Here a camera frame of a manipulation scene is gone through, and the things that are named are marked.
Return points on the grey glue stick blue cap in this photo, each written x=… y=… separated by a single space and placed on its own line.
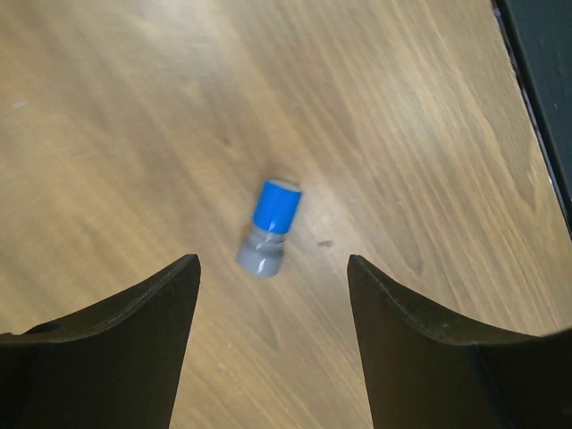
x=262 y=250

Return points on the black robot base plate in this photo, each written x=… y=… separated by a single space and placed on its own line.
x=537 y=35

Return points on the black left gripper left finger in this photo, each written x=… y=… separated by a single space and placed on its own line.
x=114 y=364

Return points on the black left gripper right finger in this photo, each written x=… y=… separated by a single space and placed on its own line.
x=426 y=366

